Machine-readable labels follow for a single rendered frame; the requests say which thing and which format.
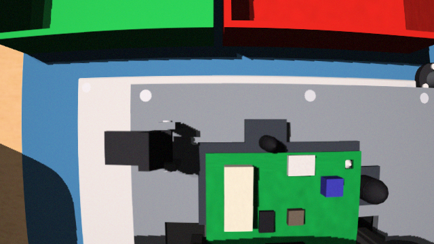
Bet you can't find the red bin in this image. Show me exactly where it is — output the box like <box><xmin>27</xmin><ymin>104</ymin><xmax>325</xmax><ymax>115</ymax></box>
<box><xmin>222</xmin><ymin>0</ymin><xmax>434</xmax><ymax>54</ymax></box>

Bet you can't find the green circuit board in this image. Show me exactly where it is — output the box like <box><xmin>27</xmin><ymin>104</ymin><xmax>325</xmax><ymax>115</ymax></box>
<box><xmin>205</xmin><ymin>151</ymin><xmax>361</xmax><ymax>244</ymax></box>

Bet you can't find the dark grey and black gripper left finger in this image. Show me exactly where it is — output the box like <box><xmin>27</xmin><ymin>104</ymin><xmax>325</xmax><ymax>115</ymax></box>
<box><xmin>190</xmin><ymin>234</ymin><xmax>207</xmax><ymax>244</ymax></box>

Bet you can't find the green open-top bin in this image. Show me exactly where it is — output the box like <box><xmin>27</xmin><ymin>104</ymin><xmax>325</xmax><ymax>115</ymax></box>
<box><xmin>0</xmin><ymin>0</ymin><xmax>214</xmax><ymax>54</ymax></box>

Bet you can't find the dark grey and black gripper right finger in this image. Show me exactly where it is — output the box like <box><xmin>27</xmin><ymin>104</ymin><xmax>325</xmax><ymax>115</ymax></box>
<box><xmin>356</xmin><ymin>227</ymin><xmax>389</xmax><ymax>244</ymax></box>

